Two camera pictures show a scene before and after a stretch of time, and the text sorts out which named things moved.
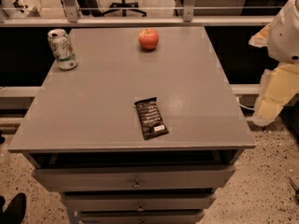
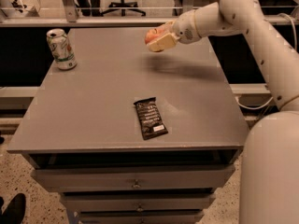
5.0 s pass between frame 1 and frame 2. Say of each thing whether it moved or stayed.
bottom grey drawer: stayed
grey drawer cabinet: stayed
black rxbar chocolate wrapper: stayed
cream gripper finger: moved
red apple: moved
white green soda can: stayed
